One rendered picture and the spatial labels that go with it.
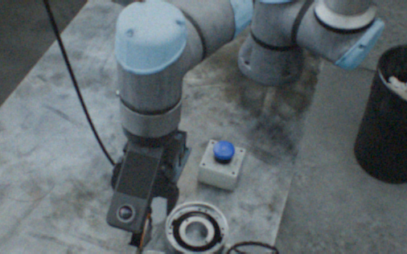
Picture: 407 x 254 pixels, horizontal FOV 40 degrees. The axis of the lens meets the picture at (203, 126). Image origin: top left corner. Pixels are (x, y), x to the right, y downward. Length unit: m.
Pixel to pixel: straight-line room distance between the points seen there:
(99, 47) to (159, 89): 0.72
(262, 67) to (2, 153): 0.56
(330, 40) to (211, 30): 0.49
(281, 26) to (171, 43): 0.60
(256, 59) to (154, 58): 0.67
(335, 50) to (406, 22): 1.95
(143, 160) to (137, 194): 0.04
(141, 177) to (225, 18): 0.22
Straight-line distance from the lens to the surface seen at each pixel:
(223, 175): 1.03
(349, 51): 1.11
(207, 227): 0.97
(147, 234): 0.85
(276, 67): 1.24
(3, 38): 2.70
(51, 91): 1.23
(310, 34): 1.14
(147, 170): 0.70
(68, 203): 1.04
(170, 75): 0.62
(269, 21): 1.18
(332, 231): 2.04
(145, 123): 0.66
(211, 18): 0.66
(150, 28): 0.59
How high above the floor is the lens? 1.64
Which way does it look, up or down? 47 degrees down
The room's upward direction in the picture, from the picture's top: 6 degrees clockwise
